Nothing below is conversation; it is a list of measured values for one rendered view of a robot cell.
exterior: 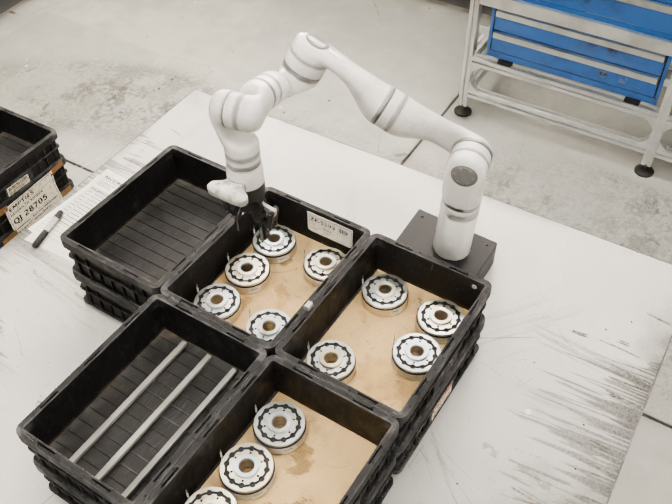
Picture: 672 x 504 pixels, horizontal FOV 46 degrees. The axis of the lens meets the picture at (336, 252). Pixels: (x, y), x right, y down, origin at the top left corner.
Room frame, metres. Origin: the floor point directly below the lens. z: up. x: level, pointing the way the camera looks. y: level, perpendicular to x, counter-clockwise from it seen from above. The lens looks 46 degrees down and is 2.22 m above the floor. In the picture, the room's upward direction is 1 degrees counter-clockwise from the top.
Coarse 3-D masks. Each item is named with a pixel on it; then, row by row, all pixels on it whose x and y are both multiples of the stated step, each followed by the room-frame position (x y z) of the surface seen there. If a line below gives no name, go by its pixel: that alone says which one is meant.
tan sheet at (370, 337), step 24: (408, 288) 1.20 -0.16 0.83; (360, 312) 1.13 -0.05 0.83; (408, 312) 1.13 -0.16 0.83; (336, 336) 1.07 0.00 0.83; (360, 336) 1.06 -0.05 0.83; (384, 336) 1.06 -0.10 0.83; (360, 360) 1.00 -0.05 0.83; (384, 360) 1.00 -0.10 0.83; (360, 384) 0.94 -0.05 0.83; (384, 384) 0.94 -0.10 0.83; (408, 384) 0.94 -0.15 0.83
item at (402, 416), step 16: (368, 240) 1.26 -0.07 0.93; (384, 240) 1.26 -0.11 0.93; (352, 256) 1.21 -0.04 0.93; (416, 256) 1.21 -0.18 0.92; (464, 272) 1.16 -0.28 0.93; (320, 304) 1.08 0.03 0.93; (480, 304) 1.07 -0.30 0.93; (304, 320) 1.03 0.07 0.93; (464, 320) 1.02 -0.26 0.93; (288, 336) 0.99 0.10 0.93; (448, 352) 0.94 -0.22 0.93; (304, 368) 0.91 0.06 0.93; (432, 368) 0.91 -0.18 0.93; (336, 384) 0.87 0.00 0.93; (368, 400) 0.84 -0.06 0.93; (416, 400) 0.83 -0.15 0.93; (400, 416) 0.80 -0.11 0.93
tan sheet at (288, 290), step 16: (304, 240) 1.36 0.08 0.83; (224, 272) 1.26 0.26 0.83; (272, 272) 1.26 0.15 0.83; (288, 272) 1.26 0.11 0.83; (272, 288) 1.21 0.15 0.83; (288, 288) 1.21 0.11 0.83; (304, 288) 1.20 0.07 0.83; (256, 304) 1.16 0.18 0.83; (272, 304) 1.16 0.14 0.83; (288, 304) 1.16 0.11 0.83; (240, 320) 1.11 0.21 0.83
